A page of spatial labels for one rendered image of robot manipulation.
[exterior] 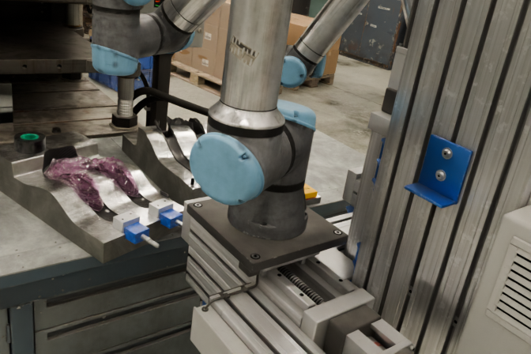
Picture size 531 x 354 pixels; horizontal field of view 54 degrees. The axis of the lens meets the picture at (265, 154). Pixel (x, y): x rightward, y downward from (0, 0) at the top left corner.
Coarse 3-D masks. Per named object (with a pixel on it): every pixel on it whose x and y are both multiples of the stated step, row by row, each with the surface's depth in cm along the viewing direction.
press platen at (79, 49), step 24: (0, 24) 225; (24, 24) 233; (48, 24) 240; (0, 48) 188; (24, 48) 193; (48, 48) 198; (72, 48) 203; (0, 72) 176; (24, 72) 181; (48, 72) 185; (72, 72) 190; (96, 72) 193
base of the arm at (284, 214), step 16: (272, 192) 90; (288, 192) 91; (240, 208) 93; (256, 208) 91; (272, 208) 91; (288, 208) 92; (304, 208) 95; (240, 224) 93; (256, 224) 91; (272, 224) 91; (288, 224) 92; (304, 224) 95
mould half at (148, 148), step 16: (144, 128) 164; (176, 128) 168; (128, 144) 173; (144, 144) 162; (160, 144) 159; (192, 144) 165; (144, 160) 164; (160, 160) 154; (160, 176) 155; (176, 176) 146; (192, 176) 146; (176, 192) 147; (192, 192) 140
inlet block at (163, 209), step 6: (162, 198) 133; (150, 204) 130; (156, 204) 130; (162, 204) 131; (168, 204) 131; (150, 210) 130; (156, 210) 129; (162, 210) 130; (168, 210) 131; (174, 210) 131; (156, 216) 129; (162, 216) 129; (168, 216) 128; (174, 216) 129; (180, 216) 130; (162, 222) 129; (168, 222) 128; (174, 222) 128; (180, 222) 128
